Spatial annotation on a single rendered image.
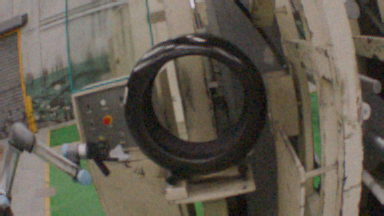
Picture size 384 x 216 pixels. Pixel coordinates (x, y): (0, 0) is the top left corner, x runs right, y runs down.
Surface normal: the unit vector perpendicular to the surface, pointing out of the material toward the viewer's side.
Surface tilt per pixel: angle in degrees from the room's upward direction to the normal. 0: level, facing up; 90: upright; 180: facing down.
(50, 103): 90
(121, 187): 90
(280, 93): 90
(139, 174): 90
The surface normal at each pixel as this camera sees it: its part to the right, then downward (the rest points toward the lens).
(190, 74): -0.05, 0.18
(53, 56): 0.33, 0.10
